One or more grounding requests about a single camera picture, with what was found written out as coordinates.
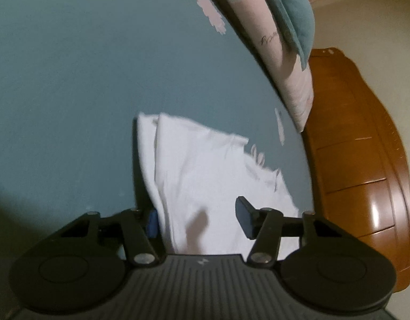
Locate teal floral bed sheet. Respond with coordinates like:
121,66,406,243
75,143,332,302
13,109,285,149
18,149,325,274
0,0,312,260

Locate white long-sleeve shirt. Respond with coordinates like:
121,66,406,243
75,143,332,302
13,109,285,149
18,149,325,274
137,113,299,257

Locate teal pillow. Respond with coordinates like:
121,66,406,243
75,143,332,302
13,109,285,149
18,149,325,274
266,0,315,69

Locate wooden headboard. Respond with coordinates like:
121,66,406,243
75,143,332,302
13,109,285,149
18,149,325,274
302,48,410,291

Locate pink floral folded quilt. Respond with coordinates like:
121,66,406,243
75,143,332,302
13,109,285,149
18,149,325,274
191,0,315,134

